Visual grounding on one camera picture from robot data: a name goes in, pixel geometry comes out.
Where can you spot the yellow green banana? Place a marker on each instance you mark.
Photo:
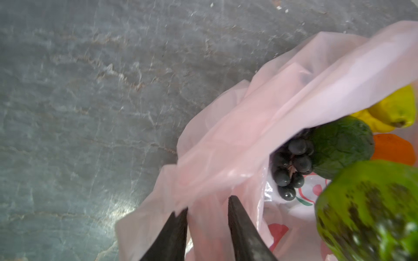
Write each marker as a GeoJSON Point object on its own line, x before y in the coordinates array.
{"type": "Point", "coordinates": [396, 110]}

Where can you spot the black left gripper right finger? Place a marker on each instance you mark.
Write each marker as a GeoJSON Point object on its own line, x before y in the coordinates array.
{"type": "Point", "coordinates": [247, 243]}

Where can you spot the pink plastic bag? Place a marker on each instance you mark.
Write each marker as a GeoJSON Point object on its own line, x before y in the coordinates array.
{"type": "Point", "coordinates": [225, 149]}

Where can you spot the green bumpy fruit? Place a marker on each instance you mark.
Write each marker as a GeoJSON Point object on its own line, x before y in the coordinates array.
{"type": "Point", "coordinates": [339, 144]}

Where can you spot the yellow lemon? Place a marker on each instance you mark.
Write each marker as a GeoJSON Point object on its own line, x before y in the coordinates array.
{"type": "Point", "coordinates": [376, 125]}

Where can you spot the dark purple grape bunch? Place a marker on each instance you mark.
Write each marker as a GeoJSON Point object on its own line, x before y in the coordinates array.
{"type": "Point", "coordinates": [291, 162]}

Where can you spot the smooth green mango fruit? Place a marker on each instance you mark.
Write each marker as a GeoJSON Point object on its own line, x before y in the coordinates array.
{"type": "Point", "coordinates": [369, 212]}

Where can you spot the orange tangerine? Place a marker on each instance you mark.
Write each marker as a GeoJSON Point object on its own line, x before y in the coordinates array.
{"type": "Point", "coordinates": [390, 147]}

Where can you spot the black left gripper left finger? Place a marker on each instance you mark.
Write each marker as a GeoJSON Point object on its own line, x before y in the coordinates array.
{"type": "Point", "coordinates": [170, 244]}

